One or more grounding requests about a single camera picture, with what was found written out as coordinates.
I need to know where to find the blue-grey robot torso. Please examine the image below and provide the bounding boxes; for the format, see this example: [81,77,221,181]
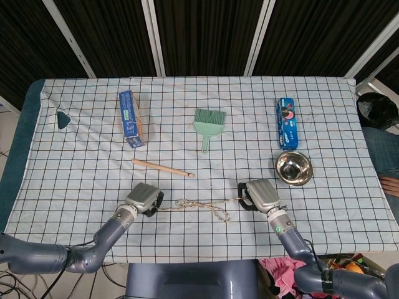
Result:
[125,259,261,299]

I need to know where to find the bystander hand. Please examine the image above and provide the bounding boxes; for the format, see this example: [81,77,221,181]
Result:
[380,176,399,197]

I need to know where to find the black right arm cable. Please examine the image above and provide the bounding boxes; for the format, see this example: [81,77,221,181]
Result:
[304,239,327,270]

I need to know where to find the checked white tablecloth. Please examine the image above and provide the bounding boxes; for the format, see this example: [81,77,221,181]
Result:
[4,76,387,260]

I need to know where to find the pink cloth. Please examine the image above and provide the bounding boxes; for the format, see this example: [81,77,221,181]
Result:
[258,257,308,299]

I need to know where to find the orange plastic toy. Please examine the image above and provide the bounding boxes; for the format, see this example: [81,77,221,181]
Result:
[342,261,366,275]

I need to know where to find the stainless steel bowl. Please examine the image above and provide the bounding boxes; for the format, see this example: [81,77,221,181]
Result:
[274,150,314,187]

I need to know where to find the braided beige rope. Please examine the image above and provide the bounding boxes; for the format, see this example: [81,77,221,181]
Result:
[154,196,247,224]

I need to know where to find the white partition post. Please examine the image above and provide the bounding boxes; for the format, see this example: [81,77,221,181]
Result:
[244,0,276,77]
[142,0,166,77]
[42,0,97,78]
[344,14,399,79]

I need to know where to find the wooden stick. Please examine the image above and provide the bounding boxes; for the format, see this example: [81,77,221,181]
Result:
[131,158,196,179]

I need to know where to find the teal triangular patch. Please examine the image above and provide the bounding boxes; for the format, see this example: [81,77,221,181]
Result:
[56,111,70,130]

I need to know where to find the mint green hand brush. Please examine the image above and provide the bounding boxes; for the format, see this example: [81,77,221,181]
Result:
[193,108,226,155]

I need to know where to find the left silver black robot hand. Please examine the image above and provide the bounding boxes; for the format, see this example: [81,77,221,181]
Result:
[124,182,165,218]

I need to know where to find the blue Oreo cookie box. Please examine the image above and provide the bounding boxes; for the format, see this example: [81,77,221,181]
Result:
[275,97,300,149]

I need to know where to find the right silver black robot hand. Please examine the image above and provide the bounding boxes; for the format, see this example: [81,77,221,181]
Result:
[237,178,281,214]

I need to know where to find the white floor cable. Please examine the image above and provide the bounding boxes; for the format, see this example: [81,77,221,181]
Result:
[0,270,54,299]

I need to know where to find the dark partition panel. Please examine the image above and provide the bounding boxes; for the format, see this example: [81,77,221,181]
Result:
[52,0,157,78]
[252,0,399,77]
[0,0,91,110]
[154,0,265,77]

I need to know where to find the blue jeans leg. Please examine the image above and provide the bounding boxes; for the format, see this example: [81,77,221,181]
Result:
[363,126,399,178]

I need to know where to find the blue carton with orange side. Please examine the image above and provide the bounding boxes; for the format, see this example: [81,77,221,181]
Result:
[118,90,147,149]

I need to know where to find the black plastic bag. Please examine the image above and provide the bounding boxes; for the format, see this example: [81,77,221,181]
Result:
[357,92,399,129]

